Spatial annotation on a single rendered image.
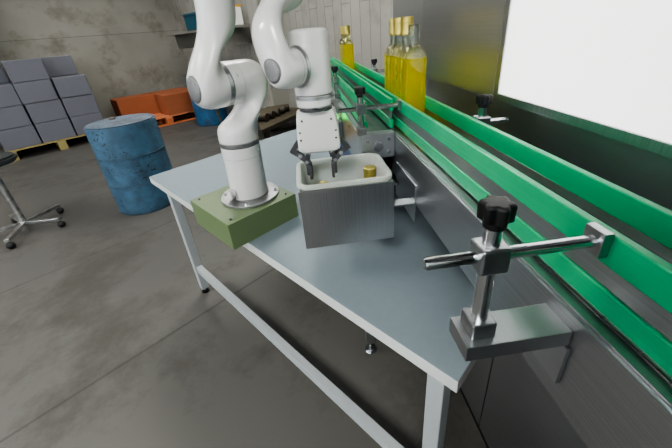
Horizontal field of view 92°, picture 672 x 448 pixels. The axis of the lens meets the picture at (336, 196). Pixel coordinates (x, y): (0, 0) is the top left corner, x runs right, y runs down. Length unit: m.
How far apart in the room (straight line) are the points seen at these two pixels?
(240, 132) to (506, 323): 0.83
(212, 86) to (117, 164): 2.33
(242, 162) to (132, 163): 2.21
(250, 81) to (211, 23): 0.17
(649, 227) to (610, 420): 0.19
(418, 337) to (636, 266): 0.46
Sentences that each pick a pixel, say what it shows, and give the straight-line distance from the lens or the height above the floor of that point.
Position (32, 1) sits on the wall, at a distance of 7.78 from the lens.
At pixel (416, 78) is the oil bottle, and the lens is 0.93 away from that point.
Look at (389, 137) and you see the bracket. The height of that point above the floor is 1.04.
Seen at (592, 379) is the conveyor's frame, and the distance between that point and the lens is 0.43.
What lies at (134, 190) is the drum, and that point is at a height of 0.24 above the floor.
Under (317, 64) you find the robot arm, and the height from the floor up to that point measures 1.26.
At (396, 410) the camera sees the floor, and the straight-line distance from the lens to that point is 1.51.
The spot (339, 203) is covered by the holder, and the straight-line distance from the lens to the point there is 0.75.
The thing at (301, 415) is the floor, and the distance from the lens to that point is 1.53.
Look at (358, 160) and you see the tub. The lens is 0.89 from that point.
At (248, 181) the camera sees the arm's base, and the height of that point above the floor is 0.92.
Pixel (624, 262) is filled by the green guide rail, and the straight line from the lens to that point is 0.38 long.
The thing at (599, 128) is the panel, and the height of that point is 1.16.
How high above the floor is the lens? 1.32
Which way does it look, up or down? 27 degrees down
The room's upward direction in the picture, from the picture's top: 5 degrees counter-clockwise
